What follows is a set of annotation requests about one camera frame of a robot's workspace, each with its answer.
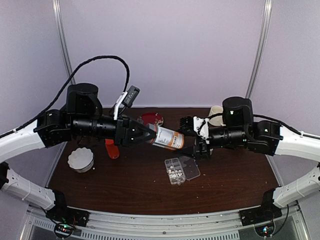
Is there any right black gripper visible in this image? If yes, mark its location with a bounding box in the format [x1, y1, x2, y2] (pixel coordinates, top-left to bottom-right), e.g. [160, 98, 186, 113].
[171, 126, 248, 161]

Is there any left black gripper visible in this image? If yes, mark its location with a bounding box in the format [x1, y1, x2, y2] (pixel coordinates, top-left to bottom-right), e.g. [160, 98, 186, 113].
[71, 114, 157, 149]

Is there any clear plastic pill organizer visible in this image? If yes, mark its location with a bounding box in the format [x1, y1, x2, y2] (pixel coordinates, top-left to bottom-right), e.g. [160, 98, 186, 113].
[164, 156, 201, 185]

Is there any grey lid pill bottle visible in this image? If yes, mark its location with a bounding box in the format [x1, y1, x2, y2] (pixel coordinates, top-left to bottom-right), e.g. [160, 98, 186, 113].
[146, 123, 185, 150]

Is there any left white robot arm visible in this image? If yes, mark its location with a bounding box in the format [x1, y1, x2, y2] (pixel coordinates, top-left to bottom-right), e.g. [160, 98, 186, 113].
[0, 83, 156, 222]

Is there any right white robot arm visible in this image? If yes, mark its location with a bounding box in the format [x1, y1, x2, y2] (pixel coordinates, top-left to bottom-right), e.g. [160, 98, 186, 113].
[177, 96, 320, 162]

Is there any red floral plate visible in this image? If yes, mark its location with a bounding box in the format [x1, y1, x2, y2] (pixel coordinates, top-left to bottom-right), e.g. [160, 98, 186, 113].
[137, 112, 164, 126]

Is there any orange pill bottle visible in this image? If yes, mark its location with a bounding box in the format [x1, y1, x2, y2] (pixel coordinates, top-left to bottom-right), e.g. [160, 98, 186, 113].
[105, 139, 120, 160]

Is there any cream textured mug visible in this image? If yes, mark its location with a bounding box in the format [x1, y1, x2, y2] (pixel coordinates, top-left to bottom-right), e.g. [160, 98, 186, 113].
[207, 105, 226, 127]

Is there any white scalloped bowl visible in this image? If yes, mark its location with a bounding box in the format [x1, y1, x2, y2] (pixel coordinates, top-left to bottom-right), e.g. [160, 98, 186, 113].
[67, 147, 94, 173]

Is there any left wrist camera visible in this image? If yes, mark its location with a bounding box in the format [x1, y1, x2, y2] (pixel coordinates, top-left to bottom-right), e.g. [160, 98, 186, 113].
[113, 85, 140, 120]

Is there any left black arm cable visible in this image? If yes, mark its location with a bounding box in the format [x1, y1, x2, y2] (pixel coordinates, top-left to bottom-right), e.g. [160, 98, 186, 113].
[0, 55, 131, 138]

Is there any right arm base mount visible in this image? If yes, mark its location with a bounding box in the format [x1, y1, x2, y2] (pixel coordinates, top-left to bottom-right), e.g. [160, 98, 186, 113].
[239, 188, 282, 226]

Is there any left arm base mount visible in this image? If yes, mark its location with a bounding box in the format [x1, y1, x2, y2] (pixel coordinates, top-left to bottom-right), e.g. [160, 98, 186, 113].
[46, 190, 90, 227]

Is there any front aluminium rail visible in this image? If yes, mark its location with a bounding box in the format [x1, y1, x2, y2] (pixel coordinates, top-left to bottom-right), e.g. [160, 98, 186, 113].
[21, 209, 311, 240]

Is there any left aluminium frame post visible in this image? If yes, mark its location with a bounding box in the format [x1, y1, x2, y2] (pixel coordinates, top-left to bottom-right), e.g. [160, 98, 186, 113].
[52, 0, 73, 77]

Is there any aluminium frame post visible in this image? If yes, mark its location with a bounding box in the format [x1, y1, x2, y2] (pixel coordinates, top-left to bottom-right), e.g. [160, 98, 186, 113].
[52, 0, 73, 77]
[245, 0, 273, 99]

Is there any right aluminium frame post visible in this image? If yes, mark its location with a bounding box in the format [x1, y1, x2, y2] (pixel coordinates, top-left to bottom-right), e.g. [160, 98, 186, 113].
[245, 0, 273, 99]

